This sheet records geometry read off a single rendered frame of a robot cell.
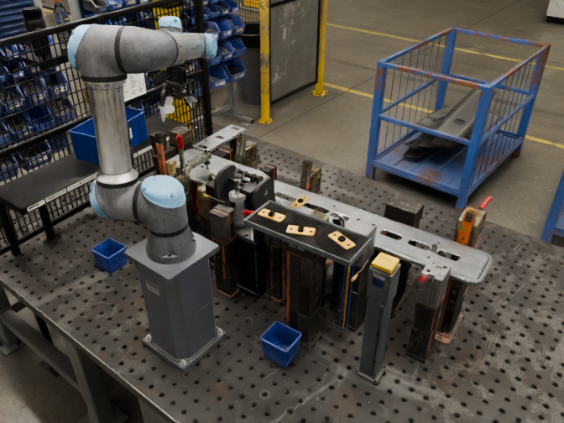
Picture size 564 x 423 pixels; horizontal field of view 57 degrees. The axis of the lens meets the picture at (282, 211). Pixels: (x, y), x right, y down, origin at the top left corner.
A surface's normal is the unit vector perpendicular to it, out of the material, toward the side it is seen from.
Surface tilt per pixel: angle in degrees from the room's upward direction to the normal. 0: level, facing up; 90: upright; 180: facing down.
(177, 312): 90
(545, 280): 0
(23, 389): 0
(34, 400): 0
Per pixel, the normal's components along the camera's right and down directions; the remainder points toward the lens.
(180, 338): 0.08, 0.57
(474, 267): 0.00, -0.83
